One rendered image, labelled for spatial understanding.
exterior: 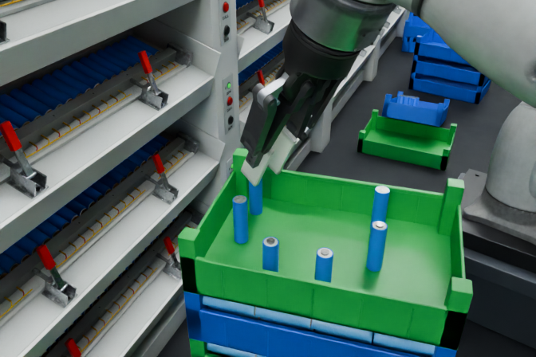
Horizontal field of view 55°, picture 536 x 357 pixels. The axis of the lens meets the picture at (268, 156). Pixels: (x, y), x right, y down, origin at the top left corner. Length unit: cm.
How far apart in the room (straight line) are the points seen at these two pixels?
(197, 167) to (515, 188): 63
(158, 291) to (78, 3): 57
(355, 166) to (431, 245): 107
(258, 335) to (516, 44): 42
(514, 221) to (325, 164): 76
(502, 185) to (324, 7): 76
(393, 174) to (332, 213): 102
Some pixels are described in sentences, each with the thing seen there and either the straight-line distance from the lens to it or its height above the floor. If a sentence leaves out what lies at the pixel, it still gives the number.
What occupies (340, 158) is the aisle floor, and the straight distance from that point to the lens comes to 178.
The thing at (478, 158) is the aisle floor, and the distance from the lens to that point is 190.
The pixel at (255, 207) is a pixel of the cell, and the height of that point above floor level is 50.
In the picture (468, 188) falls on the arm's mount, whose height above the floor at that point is 23.
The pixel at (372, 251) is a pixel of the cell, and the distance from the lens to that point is 62.
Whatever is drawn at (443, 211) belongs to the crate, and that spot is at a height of 52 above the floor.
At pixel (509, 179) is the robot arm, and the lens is 113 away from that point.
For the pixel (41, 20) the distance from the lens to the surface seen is 67.
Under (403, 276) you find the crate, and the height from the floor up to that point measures 48.
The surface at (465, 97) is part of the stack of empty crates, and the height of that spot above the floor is 2.
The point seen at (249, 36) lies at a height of 56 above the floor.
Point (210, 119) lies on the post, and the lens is 103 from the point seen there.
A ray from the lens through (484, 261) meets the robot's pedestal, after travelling 114.
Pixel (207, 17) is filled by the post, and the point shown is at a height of 66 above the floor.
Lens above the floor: 92
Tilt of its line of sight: 31 degrees down
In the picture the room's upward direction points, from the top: straight up
